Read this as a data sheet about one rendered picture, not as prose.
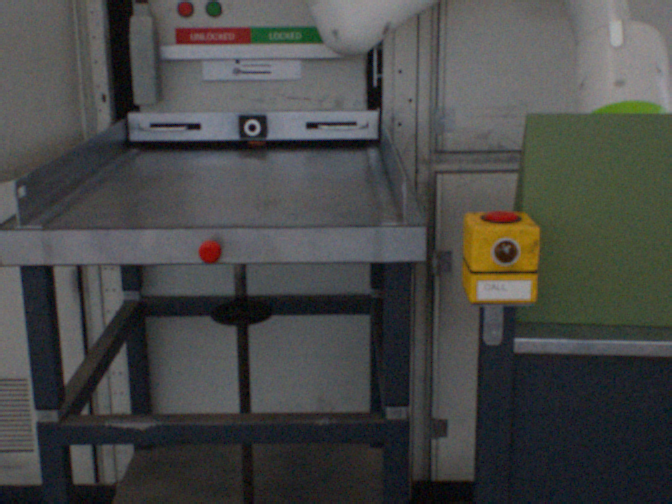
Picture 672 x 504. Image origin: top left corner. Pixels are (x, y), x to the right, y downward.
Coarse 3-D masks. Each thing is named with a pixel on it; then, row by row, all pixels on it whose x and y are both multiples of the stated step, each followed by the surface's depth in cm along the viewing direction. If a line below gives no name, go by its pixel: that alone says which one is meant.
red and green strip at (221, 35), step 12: (180, 36) 196; (192, 36) 196; (204, 36) 196; (216, 36) 196; (228, 36) 196; (240, 36) 196; (252, 36) 196; (264, 36) 196; (276, 36) 196; (288, 36) 196; (300, 36) 196; (312, 36) 196
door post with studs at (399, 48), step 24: (408, 24) 191; (384, 48) 193; (408, 48) 192; (384, 72) 194; (408, 72) 193; (384, 96) 195; (408, 96) 195; (384, 120) 197; (408, 120) 196; (408, 144) 198; (408, 168) 199; (408, 408) 214
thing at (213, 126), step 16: (192, 112) 200; (208, 112) 200; (224, 112) 199; (240, 112) 199; (256, 112) 199; (272, 112) 199; (288, 112) 199; (304, 112) 199; (320, 112) 199; (336, 112) 199; (352, 112) 199; (368, 112) 199; (192, 128) 200; (208, 128) 200; (224, 128) 200; (272, 128) 200; (288, 128) 200; (304, 128) 200; (368, 128) 200
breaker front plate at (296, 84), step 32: (160, 0) 194; (192, 0) 194; (224, 0) 194; (256, 0) 194; (288, 0) 194; (320, 0) 194; (160, 32) 196; (192, 64) 197; (224, 64) 197; (256, 64) 197; (288, 64) 197; (320, 64) 197; (352, 64) 197; (192, 96) 199; (224, 96) 199; (256, 96) 199; (288, 96) 199; (320, 96) 199; (352, 96) 199
